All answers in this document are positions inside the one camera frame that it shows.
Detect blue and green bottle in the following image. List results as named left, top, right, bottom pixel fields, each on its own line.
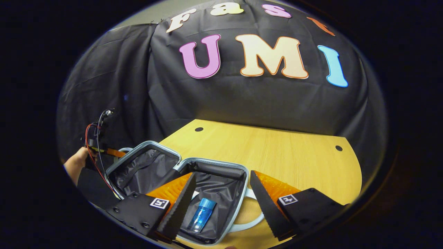
left=187, top=197, right=217, bottom=233

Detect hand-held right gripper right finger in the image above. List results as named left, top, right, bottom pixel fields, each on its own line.
left=249, top=169, right=347, bottom=242

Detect red and black cables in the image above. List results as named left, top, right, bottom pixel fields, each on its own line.
left=84, top=109, right=118, bottom=196

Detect black backdrop cloth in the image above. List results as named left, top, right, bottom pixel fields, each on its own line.
left=57, top=0, right=388, bottom=187

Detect light blue suitcase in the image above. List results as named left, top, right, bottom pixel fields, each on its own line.
left=104, top=140, right=265, bottom=246

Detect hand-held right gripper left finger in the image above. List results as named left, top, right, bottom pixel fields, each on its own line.
left=105, top=172, right=197, bottom=243

